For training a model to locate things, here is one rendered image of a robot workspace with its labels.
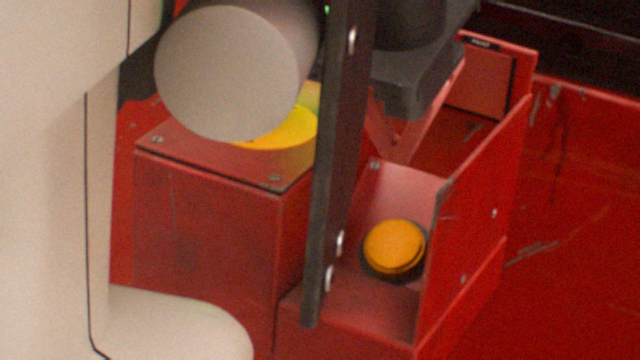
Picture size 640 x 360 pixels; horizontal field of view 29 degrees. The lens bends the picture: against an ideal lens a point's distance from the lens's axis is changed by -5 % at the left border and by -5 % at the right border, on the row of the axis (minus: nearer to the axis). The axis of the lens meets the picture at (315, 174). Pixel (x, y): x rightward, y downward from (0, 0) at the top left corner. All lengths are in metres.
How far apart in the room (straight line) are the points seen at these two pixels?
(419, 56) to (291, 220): 0.15
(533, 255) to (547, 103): 0.13
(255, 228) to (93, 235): 0.39
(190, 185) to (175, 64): 0.40
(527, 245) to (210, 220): 0.34
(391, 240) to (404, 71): 0.18
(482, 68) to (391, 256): 0.13
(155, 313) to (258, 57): 0.11
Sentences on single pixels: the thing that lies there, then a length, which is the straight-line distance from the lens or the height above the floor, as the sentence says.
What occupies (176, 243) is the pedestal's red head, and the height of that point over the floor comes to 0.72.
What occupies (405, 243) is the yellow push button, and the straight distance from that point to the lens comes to 0.82.
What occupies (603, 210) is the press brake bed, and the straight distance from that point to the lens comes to 1.01.
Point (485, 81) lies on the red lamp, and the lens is 0.84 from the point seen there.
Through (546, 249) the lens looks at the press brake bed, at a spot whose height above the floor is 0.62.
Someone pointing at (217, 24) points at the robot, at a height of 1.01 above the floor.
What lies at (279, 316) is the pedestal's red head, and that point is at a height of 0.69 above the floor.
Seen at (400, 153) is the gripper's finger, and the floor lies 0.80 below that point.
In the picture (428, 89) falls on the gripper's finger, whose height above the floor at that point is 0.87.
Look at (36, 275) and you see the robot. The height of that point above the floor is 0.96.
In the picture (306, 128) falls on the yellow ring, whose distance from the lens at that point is 0.82.
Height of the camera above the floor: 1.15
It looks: 28 degrees down
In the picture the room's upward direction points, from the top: 5 degrees clockwise
